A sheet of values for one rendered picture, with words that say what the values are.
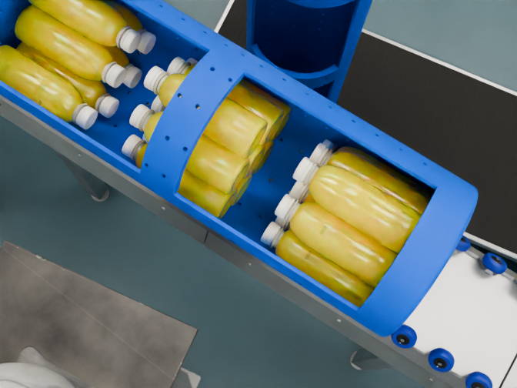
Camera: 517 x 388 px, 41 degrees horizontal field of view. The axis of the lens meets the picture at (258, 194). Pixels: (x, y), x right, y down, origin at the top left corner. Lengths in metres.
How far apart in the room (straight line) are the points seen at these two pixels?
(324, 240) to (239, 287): 1.15
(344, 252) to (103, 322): 0.42
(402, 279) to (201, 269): 1.28
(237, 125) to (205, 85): 0.08
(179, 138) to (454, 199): 0.42
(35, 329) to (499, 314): 0.82
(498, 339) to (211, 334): 1.08
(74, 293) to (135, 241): 1.05
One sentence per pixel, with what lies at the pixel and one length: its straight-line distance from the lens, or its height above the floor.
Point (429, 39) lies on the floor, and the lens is 2.57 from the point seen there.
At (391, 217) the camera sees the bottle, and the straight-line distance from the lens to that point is 1.06.
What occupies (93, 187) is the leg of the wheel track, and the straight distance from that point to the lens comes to 2.16.
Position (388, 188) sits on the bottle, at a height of 1.14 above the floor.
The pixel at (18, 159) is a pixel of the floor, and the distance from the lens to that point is 2.42.
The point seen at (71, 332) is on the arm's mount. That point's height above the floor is 1.02.
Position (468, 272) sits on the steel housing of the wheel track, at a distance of 1.36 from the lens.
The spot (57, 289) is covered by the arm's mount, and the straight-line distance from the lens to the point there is 1.24.
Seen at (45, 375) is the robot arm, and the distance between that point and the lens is 1.01.
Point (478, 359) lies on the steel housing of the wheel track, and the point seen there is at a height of 0.93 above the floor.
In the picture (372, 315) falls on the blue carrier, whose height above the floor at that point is 1.15.
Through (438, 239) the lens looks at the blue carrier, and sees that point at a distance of 1.03.
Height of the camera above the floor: 2.20
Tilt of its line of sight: 75 degrees down
